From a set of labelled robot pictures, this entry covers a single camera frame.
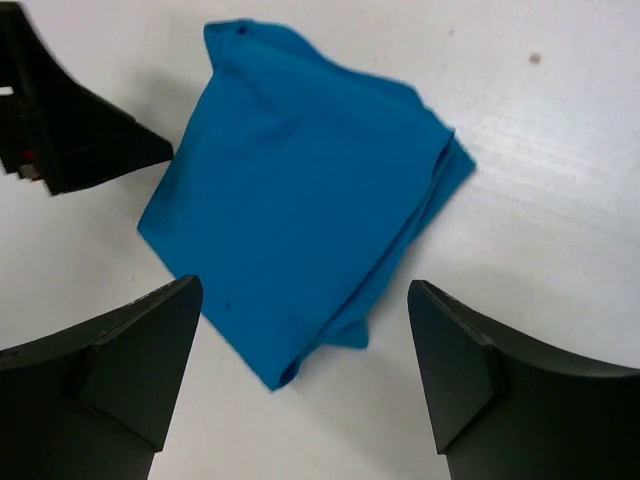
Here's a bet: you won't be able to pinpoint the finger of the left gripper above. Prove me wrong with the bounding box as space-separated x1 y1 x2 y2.
1 2 173 195

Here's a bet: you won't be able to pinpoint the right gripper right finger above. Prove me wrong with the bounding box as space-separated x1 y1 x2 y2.
407 280 639 479

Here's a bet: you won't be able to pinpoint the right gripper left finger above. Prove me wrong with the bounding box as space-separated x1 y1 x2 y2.
1 276 203 479

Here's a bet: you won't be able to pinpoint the blue t shirt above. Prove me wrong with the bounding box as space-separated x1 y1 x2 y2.
138 19 475 390

